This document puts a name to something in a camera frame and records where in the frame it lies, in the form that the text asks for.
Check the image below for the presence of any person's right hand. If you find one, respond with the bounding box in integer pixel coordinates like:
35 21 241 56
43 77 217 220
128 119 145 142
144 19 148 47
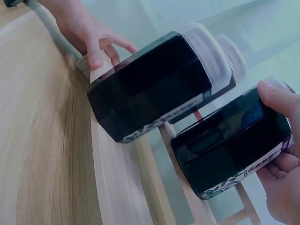
256 80 300 225

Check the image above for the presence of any person's left hand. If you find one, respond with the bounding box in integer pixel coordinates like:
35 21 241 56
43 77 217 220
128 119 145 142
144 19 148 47
38 0 139 70

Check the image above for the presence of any black box with patterned label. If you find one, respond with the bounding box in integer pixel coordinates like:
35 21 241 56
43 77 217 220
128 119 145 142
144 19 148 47
170 77 296 201
86 22 247 144

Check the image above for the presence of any light wooden rack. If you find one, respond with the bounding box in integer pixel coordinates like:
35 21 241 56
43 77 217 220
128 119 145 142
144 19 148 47
75 50 262 225

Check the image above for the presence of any red and white stick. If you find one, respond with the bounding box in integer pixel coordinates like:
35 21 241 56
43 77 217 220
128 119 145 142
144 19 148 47
163 110 203 139

